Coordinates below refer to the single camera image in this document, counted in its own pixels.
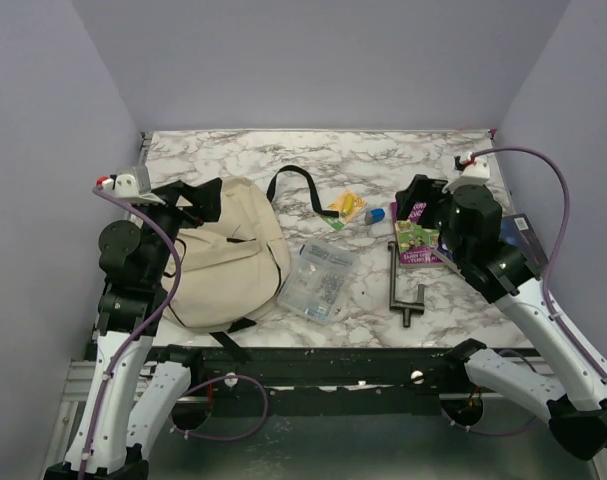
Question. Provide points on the blue grey eraser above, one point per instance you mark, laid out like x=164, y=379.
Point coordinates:
x=374, y=216

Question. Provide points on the clear plastic parts box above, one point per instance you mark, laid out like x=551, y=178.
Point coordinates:
x=315, y=289

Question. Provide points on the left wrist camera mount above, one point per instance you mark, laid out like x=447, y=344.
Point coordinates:
x=131, y=185

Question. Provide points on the yellow banana toy card pack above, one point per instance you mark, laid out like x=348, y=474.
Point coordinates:
x=347, y=205

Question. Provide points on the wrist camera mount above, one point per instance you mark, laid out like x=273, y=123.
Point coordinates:
x=471, y=172
x=131, y=185

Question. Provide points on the cream canvas backpack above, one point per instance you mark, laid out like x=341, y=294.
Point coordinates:
x=231, y=269

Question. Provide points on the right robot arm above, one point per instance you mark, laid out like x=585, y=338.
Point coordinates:
x=574, y=402

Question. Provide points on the purple treehouse book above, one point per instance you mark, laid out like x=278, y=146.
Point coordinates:
x=416, y=244

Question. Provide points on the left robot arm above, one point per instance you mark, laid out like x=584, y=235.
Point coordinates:
x=142, y=274

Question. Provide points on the dark blue notebook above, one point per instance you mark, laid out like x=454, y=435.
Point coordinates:
x=516, y=230

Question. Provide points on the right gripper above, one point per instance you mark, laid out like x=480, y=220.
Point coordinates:
x=423, y=189

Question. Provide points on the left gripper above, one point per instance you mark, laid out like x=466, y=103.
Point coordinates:
x=205, y=198

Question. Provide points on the dark metal T-handle tool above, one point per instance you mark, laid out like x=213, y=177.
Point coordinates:
x=398, y=301

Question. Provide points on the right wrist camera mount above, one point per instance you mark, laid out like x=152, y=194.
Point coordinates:
x=471, y=172

